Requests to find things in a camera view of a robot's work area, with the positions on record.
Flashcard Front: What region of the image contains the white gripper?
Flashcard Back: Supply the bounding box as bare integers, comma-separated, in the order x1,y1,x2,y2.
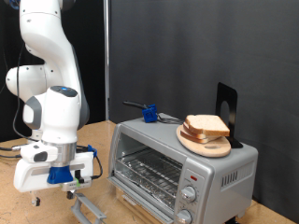
13,151,94,207

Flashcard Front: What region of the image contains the glass oven door with handle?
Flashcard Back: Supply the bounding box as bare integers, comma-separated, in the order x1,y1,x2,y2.
70,176,169,224

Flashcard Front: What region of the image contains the metal spatula with blue block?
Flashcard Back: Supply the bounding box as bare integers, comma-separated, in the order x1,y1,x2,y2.
122,100,185,125

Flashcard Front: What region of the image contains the white bread slice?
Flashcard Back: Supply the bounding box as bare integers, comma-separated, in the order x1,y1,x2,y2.
179,130,209,145
184,114,231,137
182,121,222,141

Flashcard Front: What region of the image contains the silver oven knob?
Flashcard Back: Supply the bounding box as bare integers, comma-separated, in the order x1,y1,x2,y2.
179,186,197,203
175,209,192,224

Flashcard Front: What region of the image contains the silver toaster oven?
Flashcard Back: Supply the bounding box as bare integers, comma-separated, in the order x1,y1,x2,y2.
107,112,259,224

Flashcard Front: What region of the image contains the vertical metal pole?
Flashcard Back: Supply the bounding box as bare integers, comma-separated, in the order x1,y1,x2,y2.
103,0,110,121

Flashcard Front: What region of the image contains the round wooden board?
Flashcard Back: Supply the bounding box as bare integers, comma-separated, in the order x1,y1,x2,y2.
176,123,232,158

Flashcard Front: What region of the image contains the black metal bookend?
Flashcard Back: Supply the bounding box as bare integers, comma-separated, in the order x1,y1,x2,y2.
214,82,244,149

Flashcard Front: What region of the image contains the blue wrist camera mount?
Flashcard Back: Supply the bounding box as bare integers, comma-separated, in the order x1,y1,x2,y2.
46,165,93,191

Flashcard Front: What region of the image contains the wire oven rack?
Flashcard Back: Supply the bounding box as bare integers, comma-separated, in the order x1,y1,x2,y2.
115,148,183,210

